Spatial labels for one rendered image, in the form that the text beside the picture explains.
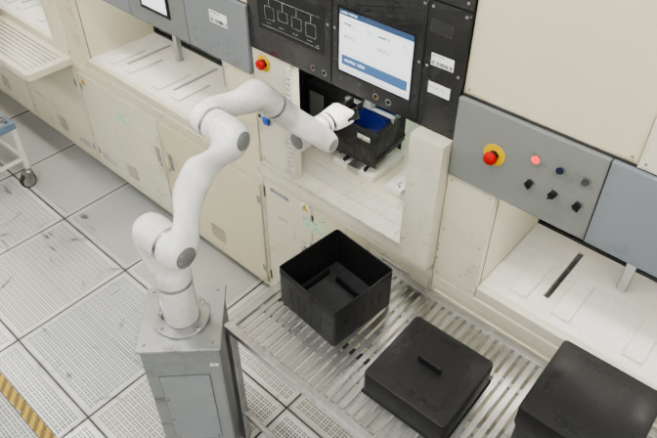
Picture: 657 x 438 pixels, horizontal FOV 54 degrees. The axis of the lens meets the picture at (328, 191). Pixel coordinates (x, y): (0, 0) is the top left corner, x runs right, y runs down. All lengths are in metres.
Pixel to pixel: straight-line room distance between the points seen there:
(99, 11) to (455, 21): 2.27
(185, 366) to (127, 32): 2.06
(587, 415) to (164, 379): 1.35
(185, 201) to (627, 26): 1.25
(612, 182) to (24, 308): 2.80
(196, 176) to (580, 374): 1.21
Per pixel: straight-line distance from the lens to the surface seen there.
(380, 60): 1.98
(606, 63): 1.64
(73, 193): 4.16
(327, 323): 2.10
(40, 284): 3.66
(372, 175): 2.58
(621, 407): 1.92
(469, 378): 2.03
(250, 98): 1.96
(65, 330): 3.41
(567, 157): 1.76
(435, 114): 1.94
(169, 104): 3.18
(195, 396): 2.44
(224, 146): 1.88
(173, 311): 2.19
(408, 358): 2.04
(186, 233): 1.95
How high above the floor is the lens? 2.52
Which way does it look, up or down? 41 degrees down
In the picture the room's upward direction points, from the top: straight up
